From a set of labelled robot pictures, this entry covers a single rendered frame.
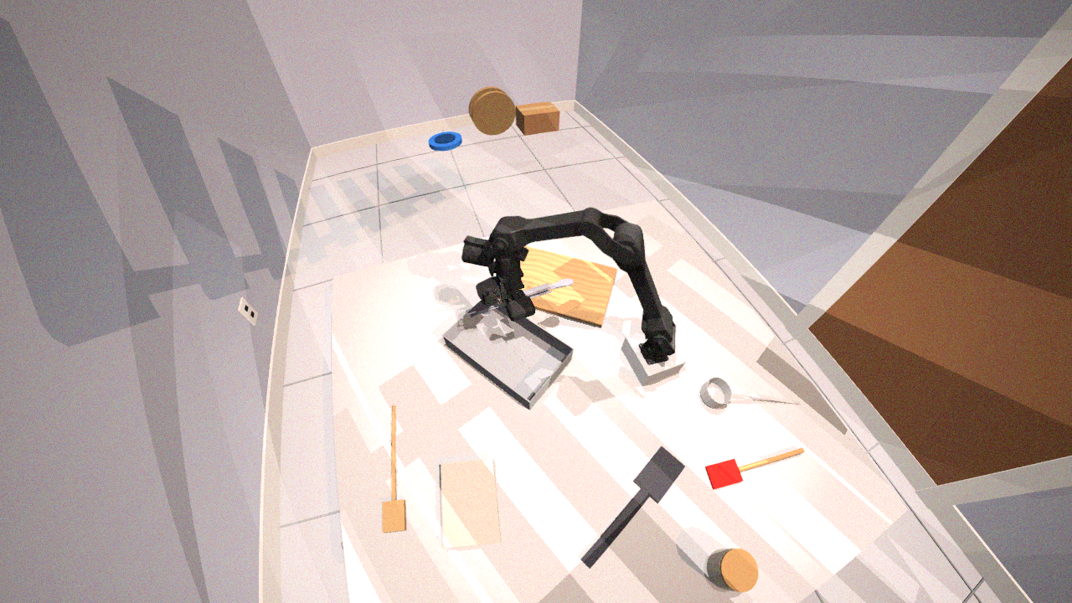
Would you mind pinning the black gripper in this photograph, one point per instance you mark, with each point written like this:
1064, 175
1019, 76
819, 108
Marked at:
518, 305

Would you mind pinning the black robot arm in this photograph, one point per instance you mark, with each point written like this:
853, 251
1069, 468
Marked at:
511, 233

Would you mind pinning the orange flat paddle with long handle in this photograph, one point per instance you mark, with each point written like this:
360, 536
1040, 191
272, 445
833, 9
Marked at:
393, 512

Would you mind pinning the light wooden board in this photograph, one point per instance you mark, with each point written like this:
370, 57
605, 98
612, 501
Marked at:
469, 504
584, 301

